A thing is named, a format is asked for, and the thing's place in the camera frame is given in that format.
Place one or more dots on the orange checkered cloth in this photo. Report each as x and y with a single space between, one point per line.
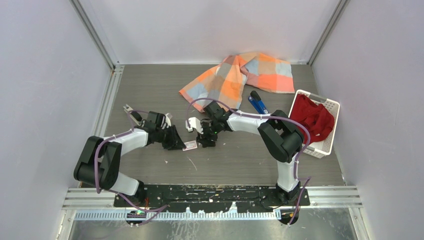
226 81

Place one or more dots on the aluminium slotted rail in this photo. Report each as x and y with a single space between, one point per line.
128 215

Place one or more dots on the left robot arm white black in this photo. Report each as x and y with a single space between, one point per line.
99 161

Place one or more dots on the red white staple box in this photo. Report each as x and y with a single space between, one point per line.
190 145

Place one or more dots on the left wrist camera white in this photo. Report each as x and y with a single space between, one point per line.
168 118

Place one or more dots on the blue stapler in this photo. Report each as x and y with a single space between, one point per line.
257 103

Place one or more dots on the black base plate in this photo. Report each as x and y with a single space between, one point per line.
214 198

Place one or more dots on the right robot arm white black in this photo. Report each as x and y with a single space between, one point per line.
282 137

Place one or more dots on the red cloth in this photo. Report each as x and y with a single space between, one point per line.
314 117

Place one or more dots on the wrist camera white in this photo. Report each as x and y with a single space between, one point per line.
193 123
168 118

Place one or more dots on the black beige stapler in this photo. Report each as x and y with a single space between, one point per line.
134 115

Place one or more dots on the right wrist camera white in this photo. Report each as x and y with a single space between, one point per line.
193 123

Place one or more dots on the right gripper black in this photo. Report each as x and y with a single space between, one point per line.
205 140

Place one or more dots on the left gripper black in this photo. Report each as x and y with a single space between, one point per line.
175 142

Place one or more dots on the white plastic basket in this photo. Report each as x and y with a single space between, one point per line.
323 148

